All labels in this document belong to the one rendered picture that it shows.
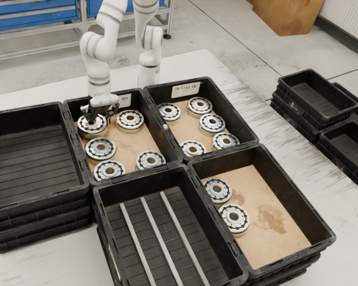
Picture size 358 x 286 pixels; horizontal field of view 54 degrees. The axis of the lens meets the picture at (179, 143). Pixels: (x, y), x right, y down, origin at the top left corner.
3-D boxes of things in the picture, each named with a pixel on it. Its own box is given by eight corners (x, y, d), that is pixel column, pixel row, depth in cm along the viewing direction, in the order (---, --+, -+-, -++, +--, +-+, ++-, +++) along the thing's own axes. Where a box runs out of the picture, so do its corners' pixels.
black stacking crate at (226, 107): (140, 110, 144) (141, 88, 136) (203, 98, 155) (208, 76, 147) (180, 184, 121) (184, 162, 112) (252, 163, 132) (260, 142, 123)
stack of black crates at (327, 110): (255, 130, 245) (277, 78, 213) (286, 118, 258) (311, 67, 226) (296, 171, 223) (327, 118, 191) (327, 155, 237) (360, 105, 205)
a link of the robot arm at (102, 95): (91, 108, 111) (91, 92, 107) (83, 87, 118) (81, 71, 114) (119, 103, 115) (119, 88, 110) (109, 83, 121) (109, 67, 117)
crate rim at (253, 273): (184, 166, 114) (184, 162, 112) (259, 146, 125) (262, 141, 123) (249, 281, 90) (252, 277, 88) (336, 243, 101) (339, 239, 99)
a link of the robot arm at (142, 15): (133, -16, 123) (160, -12, 123) (138, 33, 148) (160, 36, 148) (129, 5, 120) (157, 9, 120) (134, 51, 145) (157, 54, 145)
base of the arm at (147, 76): (134, 92, 162) (134, 61, 150) (149, 85, 167) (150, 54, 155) (147, 102, 158) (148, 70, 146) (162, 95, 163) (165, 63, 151)
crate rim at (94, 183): (62, 105, 126) (61, 100, 124) (141, 91, 137) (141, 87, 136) (91, 191, 102) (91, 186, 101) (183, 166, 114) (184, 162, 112)
